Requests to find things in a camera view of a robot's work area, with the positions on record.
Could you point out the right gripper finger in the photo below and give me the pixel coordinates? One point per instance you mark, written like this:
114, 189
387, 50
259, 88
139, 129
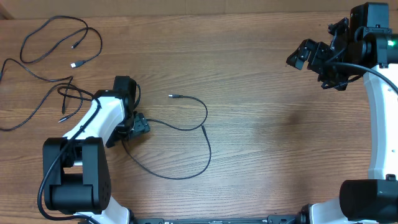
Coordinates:
318, 56
301, 54

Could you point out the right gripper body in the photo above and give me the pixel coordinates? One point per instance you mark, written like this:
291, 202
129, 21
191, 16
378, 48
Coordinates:
337, 76

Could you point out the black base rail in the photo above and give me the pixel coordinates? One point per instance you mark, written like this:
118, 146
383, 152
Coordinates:
271, 219

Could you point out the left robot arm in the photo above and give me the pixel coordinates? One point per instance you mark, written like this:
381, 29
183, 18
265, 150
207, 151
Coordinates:
76, 182

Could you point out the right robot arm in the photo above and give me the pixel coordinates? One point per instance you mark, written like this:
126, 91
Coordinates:
363, 47

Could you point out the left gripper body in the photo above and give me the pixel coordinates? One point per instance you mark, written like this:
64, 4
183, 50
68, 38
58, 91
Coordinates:
140, 124

